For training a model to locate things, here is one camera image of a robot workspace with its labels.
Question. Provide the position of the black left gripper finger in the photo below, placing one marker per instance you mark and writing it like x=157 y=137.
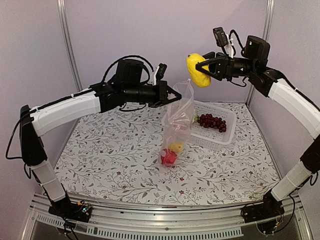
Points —
x=167 y=101
x=173 y=93

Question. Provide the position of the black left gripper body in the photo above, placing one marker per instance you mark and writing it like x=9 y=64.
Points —
x=160 y=96

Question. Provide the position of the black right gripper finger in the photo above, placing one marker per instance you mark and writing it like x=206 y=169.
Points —
x=214 y=75
x=207 y=59

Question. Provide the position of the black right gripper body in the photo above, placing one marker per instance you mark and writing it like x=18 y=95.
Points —
x=228 y=66

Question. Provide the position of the yellow lemon toy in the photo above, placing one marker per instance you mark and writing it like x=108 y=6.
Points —
x=199 y=78

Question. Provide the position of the clear zip top bag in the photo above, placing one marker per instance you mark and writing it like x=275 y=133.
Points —
x=178 y=118

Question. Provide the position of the yellow banana toy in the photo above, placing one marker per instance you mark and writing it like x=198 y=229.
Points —
x=176 y=147

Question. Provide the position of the red toy pepper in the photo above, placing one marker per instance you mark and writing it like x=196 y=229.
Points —
x=168 y=157

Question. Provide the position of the white cauliflower toy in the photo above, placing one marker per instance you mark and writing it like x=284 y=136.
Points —
x=194 y=118

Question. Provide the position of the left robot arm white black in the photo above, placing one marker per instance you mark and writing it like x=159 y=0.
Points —
x=135 y=81

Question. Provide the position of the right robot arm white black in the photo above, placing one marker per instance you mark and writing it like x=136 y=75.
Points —
x=274 y=85

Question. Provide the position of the dark red grapes toy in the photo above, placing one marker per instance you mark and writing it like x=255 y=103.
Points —
x=209 y=121

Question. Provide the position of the white plastic basket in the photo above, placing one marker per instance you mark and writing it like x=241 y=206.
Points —
x=208 y=137

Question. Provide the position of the floral table cloth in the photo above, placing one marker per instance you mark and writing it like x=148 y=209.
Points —
x=115 y=156

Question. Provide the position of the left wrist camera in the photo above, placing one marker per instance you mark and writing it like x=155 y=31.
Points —
x=157 y=74

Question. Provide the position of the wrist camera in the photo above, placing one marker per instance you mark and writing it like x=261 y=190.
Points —
x=224 y=41
x=157 y=74

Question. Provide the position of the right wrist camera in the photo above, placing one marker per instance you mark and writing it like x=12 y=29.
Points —
x=224 y=41

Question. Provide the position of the left aluminium frame post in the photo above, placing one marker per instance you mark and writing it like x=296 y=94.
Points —
x=62 y=13

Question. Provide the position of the front aluminium rail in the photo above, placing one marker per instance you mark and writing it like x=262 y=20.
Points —
x=117 y=220

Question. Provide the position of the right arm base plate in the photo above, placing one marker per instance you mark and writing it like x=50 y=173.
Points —
x=261 y=211

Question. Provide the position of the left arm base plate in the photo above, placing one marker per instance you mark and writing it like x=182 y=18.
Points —
x=71 y=211

